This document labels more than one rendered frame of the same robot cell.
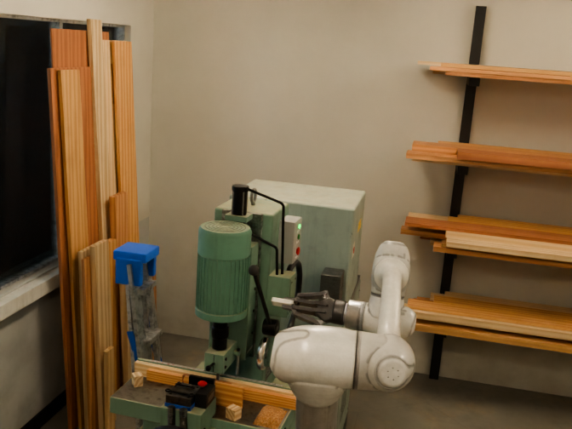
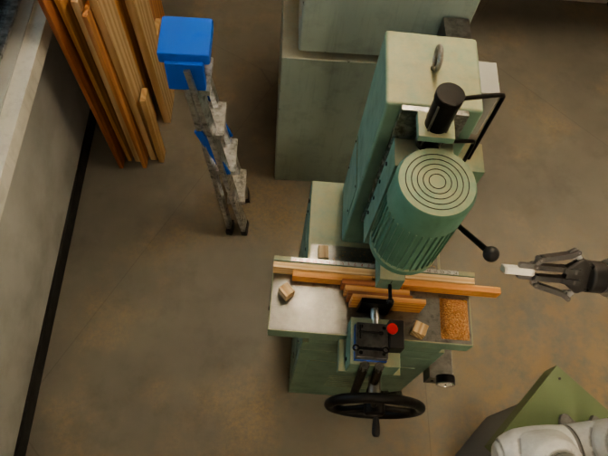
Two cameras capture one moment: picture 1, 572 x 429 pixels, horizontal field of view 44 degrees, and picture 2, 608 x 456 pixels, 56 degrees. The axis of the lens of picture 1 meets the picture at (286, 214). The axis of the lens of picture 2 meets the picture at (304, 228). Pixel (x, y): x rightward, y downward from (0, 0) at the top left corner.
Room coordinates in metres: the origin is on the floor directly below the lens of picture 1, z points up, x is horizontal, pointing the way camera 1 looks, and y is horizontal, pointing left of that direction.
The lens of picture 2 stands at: (1.71, 0.66, 2.50)
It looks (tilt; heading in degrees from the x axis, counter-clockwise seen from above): 63 degrees down; 340
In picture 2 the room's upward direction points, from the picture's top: 10 degrees clockwise
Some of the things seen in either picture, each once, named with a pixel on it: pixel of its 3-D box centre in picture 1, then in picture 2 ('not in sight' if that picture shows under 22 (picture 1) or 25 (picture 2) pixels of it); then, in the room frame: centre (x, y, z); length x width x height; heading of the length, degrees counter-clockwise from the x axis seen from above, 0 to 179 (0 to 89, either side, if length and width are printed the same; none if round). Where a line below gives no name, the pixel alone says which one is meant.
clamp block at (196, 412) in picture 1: (188, 414); (372, 346); (2.07, 0.27, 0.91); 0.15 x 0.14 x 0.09; 75
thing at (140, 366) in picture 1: (212, 382); (373, 275); (2.27, 0.22, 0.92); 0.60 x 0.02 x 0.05; 75
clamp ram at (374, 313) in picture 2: (197, 393); (375, 316); (2.14, 0.25, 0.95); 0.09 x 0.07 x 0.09; 75
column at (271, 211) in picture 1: (247, 296); (397, 156); (2.53, 0.13, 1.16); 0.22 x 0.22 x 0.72; 75
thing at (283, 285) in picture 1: (281, 293); (460, 172); (2.42, 0.00, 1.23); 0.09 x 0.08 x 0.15; 165
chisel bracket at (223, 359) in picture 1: (221, 357); (389, 262); (2.26, 0.19, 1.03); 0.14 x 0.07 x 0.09; 165
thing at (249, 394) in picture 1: (229, 390); (395, 284); (2.23, 0.15, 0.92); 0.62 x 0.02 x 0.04; 75
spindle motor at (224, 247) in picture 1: (223, 271); (418, 215); (2.25, 0.20, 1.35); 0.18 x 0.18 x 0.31
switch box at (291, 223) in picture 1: (289, 239); (475, 99); (2.52, -0.02, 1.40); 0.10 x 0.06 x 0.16; 165
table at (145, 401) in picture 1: (197, 414); (369, 321); (2.15, 0.25, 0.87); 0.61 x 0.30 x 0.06; 75
